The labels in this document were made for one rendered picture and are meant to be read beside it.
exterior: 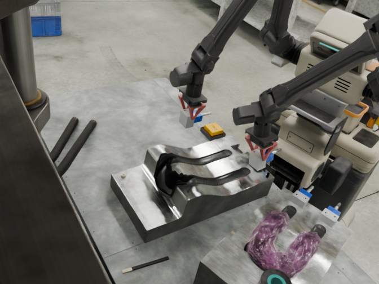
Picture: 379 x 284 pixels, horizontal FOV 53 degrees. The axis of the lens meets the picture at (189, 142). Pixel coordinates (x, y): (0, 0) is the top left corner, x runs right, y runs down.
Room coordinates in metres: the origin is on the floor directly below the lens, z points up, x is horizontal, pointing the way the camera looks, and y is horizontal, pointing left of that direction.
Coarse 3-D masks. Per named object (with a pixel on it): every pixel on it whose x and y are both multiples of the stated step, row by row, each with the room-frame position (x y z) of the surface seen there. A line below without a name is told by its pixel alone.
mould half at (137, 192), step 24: (216, 144) 1.15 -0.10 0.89; (144, 168) 0.96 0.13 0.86; (192, 168) 0.95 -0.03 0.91; (216, 168) 1.01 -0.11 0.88; (120, 192) 0.85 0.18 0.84; (144, 192) 0.85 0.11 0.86; (192, 192) 0.82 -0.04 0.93; (216, 192) 0.87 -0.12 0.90; (240, 192) 0.92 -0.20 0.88; (264, 192) 1.00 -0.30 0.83; (144, 216) 0.75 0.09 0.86; (168, 216) 0.77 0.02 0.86; (192, 216) 0.81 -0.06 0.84; (144, 240) 0.71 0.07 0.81
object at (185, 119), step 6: (180, 114) 1.21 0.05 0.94; (186, 114) 1.19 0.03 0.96; (198, 114) 1.23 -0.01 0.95; (204, 114) 1.25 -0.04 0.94; (180, 120) 1.21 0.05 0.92; (186, 120) 1.18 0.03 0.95; (192, 120) 1.19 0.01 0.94; (198, 120) 1.22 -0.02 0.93; (186, 126) 1.18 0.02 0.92; (192, 126) 1.20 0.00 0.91
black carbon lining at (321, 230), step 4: (284, 208) 0.91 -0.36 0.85; (288, 208) 0.92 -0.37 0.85; (292, 208) 0.93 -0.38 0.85; (288, 212) 0.91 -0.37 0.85; (292, 212) 0.91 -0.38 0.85; (296, 212) 0.91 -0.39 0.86; (292, 216) 0.89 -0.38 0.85; (312, 228) 0.85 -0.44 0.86; (316, 228) 0.86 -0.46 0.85; (320, 228) 0.86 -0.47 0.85; (324, 228) 0.86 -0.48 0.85; (312, 232) 0.84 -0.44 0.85; (316, 232) 0.84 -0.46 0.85; (320, 232) 0.85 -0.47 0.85; (324, 232) 0.85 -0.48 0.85; (320, 236) 0.83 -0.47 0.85; (244, 248) 0.70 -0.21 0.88; (252, 260) 0.64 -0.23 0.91; (256, 264) 0.63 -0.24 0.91; (260, 268) 0.62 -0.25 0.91
